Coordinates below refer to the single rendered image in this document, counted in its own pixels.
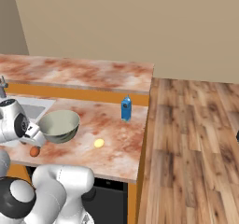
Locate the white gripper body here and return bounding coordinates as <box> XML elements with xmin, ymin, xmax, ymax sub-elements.
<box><xmin>27</xmin><ymin>128</ymin><xmax>48</xmax><ymax>148</ymax></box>

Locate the grey-green metal bowl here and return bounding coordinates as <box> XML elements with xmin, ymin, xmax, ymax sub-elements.
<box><xmin>37</xmin><ymin>109</ymin><xmax>81</xmax><ymax>145</ymax></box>

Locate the white sink basin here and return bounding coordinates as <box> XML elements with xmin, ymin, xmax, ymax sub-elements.
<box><xmin>0</xmin><ymin>94</ymin><xmax>57</xmax><ymax>148</ymax></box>

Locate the blue milk carton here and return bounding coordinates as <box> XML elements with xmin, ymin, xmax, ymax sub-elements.
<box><xmin>120</xmin><ymin>93</ymin><xmax>133</xmax><ymax>123</ymax></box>

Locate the brown egg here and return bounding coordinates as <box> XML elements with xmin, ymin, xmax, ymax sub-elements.
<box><xmin>29</xmin><ymin>147</ymin><xmax>41</xmax><ymax>158</ymax></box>

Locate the pale yellow egg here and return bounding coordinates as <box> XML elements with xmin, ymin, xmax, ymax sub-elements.
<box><xmin>93</xmin><ymin>138</ymin><xmax>105</xmax><ymax>149</ymax></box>

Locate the grey metal tap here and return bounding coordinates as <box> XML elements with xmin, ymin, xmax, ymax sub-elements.
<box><xmin>0</xmin><ymin>75</ymin><xmax>9</xmax><ymax>99</ymax></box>

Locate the orange counter cabinet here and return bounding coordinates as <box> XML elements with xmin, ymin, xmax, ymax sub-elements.
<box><xmin>0</xmin><ymin>81</ymin><xmax>151</xmax><ymax>224</ymax></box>

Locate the black dishwasher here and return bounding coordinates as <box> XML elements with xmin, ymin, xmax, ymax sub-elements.
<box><xmin>81</xmin><ymin>176</ymin><xmax>129</xmax><ymax>224</ymax></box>

